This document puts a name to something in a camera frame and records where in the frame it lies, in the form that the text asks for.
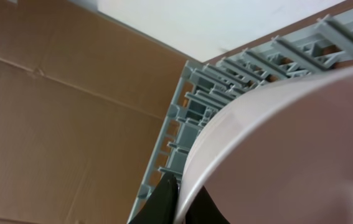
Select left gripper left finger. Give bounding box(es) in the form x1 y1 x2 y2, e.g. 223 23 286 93
129 174 179 224

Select grey plastic dishwasher rack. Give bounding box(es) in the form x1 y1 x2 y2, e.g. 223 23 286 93
130 8 353 218

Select white bowl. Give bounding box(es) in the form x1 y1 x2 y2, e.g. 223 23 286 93
174 67 353 223

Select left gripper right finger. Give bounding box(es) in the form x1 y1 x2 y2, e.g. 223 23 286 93
184 187 230 224

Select brown cardboard panel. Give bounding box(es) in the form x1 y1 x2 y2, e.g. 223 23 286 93
0 1 186 223

